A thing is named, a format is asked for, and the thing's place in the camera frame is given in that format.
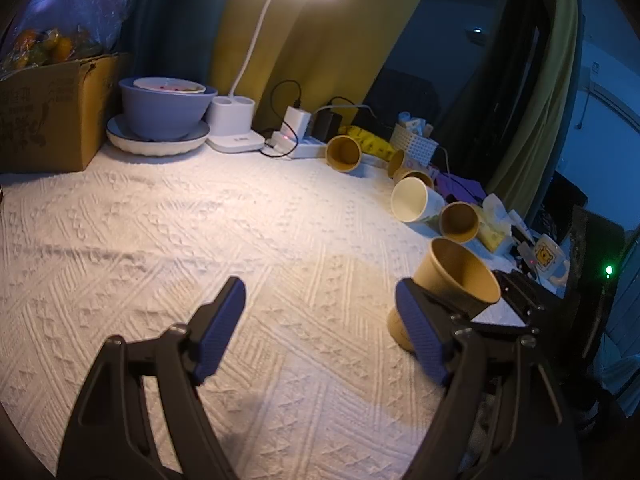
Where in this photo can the white charger plug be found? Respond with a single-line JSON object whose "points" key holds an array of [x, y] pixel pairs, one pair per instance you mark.
{"points": [[296, 122]]}

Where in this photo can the blue bowl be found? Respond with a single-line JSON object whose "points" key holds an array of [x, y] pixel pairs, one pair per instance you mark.
{"points": [[165, 110]]}

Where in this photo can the white textured tablecloth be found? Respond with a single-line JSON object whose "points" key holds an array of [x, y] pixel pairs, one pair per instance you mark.
{"points": [[200, 230]]}

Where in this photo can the white paper cup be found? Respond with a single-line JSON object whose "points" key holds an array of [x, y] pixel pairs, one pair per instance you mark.
{"points": [[415, 202]]}

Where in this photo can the plastic bag of oranges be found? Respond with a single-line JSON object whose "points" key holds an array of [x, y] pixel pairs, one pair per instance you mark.
{"points": [[60, 20]]}

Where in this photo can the yellow curtain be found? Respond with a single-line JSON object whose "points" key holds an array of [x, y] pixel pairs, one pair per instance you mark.
{"points": [[325, 60]]}

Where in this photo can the brown paper cup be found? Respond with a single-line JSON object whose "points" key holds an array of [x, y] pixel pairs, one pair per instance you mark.
{"points": [[459, 221], [344, 152], [450, 275], [396, 162], [415, 179]]}

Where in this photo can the small white dish in bowl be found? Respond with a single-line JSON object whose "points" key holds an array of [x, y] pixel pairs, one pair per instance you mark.
{"points": [[169, 85]]}

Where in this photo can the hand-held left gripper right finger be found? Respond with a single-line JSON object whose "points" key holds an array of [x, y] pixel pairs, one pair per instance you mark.
{"points": [[422, 335]]}

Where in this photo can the white plastic basket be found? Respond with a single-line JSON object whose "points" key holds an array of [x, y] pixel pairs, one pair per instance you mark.
{"points": [[414, 144]]}

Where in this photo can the purple cloth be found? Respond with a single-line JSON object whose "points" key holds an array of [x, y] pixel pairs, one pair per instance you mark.
{"points": [[460, 185]]}

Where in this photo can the white mug with yellow print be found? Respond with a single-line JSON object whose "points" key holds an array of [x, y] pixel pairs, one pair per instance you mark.
{"points": [[547, 257]]}

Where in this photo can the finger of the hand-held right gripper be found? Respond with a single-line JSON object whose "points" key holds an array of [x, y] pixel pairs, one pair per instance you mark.
{"points": [[520, 295]]}

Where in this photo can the hanging yellow cloth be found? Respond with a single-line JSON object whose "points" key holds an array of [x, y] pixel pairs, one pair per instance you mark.
{"points": [[540, 90]]}

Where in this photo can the cardboard box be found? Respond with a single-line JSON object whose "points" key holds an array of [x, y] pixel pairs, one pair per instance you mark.
{"points": [[55, 110]]}

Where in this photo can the black power adapter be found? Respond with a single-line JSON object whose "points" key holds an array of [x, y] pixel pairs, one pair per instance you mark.
{"points": [[327, 125]]}

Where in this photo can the dark green curtain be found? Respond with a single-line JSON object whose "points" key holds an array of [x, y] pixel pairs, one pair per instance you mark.
{"points": [[175, 15]]}

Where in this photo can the white plate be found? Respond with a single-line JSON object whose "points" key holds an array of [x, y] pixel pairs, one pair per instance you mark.
{"points": [[155, 144]]}

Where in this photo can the white desk lamp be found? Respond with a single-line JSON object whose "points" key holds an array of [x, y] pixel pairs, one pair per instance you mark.
{"points": [[250, 60]]}

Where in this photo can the white power strip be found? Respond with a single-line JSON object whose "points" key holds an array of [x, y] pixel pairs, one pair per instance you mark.
{"points": [[300, 146]]}

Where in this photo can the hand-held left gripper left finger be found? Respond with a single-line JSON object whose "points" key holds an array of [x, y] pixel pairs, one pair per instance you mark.
{"points": [[220, 332]]}

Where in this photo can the yellow tissue pack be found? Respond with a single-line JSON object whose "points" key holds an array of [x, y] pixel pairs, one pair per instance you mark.
{"points": [[492, 227]]}

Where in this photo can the yellow packet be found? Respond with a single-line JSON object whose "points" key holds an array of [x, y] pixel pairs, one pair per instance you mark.
{"points": [[372, 142]]}

